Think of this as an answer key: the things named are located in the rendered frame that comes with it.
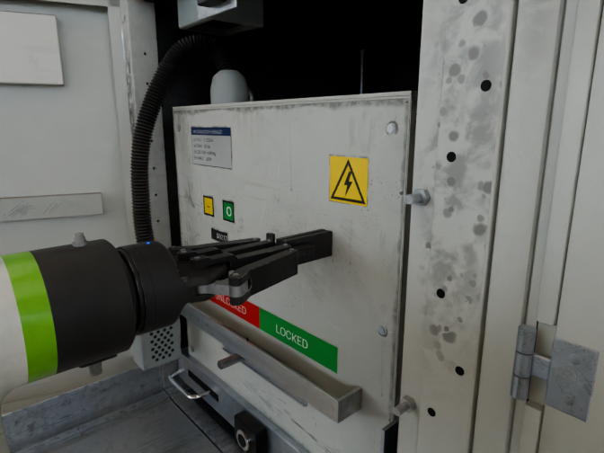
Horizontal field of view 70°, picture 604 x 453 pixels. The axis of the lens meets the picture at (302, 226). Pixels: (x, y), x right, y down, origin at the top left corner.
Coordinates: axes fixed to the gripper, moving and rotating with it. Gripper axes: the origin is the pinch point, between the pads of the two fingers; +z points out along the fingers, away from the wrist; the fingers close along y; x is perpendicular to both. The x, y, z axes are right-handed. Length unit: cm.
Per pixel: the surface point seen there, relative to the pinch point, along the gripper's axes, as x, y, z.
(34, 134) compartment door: 12, -54, -15
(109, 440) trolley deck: -38, -34, -14
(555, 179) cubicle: 10.2, 25.5, -2.8
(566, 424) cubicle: -5.1, 28.1, -2.9
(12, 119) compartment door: 14, -55, -18
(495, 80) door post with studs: 16.3, 20.4, -0.9
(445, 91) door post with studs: 15.8, 16.6, -0.9
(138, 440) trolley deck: -38, -30, -10
